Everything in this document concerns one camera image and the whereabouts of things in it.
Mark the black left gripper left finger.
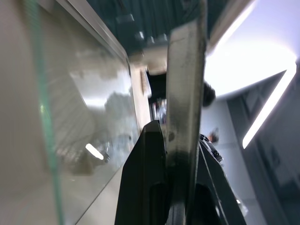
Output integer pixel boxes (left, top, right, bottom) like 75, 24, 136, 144
114, 120, 171, 225

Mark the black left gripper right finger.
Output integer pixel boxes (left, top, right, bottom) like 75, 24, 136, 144
187, 133, 247, 225

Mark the silver oven door handle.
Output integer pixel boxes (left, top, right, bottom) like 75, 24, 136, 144
164, 0, 210, 225

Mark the glass toaster oven door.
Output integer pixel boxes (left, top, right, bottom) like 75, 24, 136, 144
0, 0, 153, 225

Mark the person with dark hair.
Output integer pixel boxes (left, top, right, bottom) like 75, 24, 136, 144
202, 80, 217, 109

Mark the long white ceiling light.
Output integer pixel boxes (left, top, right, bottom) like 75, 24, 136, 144
242, 68, 295, 150

